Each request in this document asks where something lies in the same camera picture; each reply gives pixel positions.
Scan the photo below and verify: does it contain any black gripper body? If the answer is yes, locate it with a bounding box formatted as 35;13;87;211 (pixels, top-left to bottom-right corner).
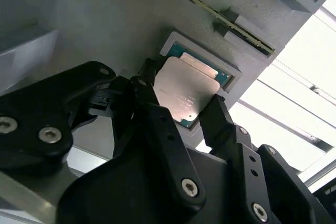
56;113;249;224

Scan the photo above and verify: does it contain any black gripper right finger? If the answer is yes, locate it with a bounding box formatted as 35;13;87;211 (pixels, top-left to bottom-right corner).
201;94;329;224

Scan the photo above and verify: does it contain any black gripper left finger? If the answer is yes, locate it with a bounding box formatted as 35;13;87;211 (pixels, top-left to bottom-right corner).
0;57;207;211

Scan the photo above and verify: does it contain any silver CPU green board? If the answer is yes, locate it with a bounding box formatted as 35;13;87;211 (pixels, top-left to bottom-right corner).
153;41;233;129

